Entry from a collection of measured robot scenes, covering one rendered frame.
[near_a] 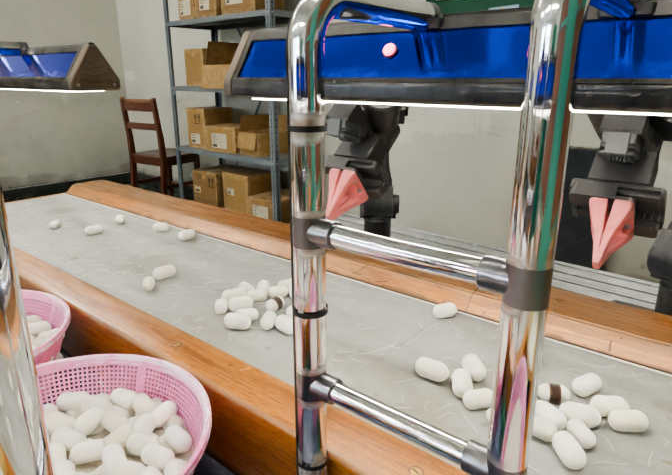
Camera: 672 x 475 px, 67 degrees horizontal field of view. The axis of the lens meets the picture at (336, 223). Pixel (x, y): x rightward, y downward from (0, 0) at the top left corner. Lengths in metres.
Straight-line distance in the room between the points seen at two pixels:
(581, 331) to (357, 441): 0.36
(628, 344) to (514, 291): 0.45
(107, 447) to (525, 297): 0.39
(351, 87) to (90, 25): 5.07
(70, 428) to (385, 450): 0.30
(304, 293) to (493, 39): 0.24
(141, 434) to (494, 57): 0.45
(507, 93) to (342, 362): 0.36
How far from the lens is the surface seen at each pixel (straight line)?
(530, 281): 0.27
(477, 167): 2.81
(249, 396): 0.52
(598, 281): 1.14
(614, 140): 0.64
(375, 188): 0.81
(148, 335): 0.66
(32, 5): 5.32
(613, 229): 0.66
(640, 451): 0.57
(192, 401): 0.55
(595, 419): 0.56
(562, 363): 0.67
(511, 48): 0.41
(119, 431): 0.55
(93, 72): 0.90
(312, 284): 0.35
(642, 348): 0.71
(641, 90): 0.37
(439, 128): 2.90
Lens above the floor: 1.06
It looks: 16 degrees down
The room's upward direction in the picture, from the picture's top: straight up
